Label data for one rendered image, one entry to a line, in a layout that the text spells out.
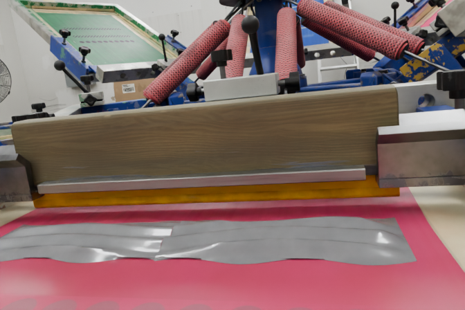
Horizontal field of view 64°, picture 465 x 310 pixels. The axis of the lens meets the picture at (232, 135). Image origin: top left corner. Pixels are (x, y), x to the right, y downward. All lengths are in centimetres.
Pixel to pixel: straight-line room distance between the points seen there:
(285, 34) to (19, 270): 74
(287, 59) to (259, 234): 58
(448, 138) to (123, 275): 26
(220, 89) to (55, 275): 41
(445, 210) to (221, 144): 20
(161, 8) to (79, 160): 452
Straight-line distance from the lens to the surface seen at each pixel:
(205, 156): 35
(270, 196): 36
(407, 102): 58
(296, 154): 34
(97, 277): 29
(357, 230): 29
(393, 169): 33
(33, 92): 589
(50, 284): 31
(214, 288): 25
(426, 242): 30
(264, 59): 114
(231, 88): 63
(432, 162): 34
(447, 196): 39
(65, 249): 34
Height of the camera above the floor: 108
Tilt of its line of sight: 10 degrees down
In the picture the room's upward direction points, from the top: 7 degrees counter-clockwise
